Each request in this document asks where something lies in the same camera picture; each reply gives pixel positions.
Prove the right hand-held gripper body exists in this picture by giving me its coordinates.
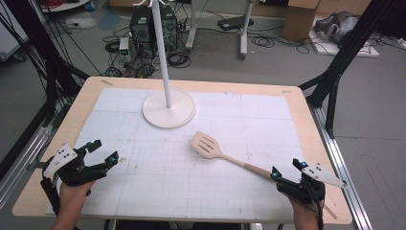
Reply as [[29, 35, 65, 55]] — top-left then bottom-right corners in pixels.
[[275, 162, 349, 206]]

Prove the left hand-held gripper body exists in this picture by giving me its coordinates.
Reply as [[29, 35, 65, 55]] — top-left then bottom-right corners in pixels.
[[41, 143, 108, 188]]

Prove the beige slotted spatula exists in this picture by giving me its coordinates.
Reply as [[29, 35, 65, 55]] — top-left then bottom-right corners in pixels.
[[190, 130, 276, 181]]

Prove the white hook stand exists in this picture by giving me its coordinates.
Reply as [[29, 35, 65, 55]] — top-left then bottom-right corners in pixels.
[[132, 0, 197, 129]]

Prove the person's right hand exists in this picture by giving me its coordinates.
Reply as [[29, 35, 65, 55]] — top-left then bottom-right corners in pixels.
[[287, 195, 321, 219]]

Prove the person's left hand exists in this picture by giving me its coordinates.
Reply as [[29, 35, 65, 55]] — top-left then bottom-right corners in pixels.
[[58, 178, 97, 213]]

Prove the thin wooden stick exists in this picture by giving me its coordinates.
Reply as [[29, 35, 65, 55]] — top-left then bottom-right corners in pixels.
[[323, 203, 338, 221]]

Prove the white grid mat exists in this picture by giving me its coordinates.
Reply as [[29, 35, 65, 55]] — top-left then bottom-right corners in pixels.
[[44, 86, 324, 224]]

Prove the small white power supply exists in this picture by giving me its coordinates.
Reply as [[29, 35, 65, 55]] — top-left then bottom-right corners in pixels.
[[118, 36, 131, 63]]

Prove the white foam board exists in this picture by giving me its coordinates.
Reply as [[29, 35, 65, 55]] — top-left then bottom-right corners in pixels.
[[308, 18, 381, 58]]

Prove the black computer tower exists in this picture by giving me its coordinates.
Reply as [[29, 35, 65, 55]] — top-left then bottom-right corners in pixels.
[[128, 4, 179, 53]]

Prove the white metal stand leg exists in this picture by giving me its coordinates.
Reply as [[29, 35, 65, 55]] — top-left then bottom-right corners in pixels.
[[239, 0, 256, 60], [185, 0, 199, 51]]

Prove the grey vacuum cleaner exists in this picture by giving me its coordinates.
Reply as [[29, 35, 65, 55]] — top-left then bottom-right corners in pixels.
[[313, 11, 360, 44]]

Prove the cardboard box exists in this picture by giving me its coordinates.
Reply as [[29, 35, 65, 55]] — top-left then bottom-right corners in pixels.
[[282, 0, 322, 42]]

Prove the black flat device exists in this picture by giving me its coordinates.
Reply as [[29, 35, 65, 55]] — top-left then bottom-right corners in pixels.
[[216, 15, 256, 32]]

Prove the aluminium rail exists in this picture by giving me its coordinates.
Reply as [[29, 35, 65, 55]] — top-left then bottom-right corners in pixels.
[[309, 104, 373, 230], [0, 124, 54, 209]]

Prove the black metal frame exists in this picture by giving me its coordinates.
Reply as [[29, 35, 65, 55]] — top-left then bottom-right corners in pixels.
[[0, 0, 91, 128], [298, 0, 397, 140]]

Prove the black coiled floor cable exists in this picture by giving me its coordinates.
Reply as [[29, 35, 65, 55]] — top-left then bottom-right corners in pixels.
[[167, 52, 192, 69]]

